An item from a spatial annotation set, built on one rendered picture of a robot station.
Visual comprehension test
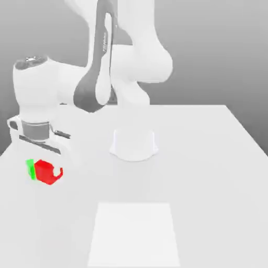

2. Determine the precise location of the small red cube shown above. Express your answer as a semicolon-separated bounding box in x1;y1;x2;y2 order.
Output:
33;159;64;186

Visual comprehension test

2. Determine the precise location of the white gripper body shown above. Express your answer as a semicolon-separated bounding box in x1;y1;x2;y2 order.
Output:
12;133;69;166

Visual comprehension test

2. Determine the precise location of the small green cube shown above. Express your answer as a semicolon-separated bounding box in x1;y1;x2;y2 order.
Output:
25;159;37;181

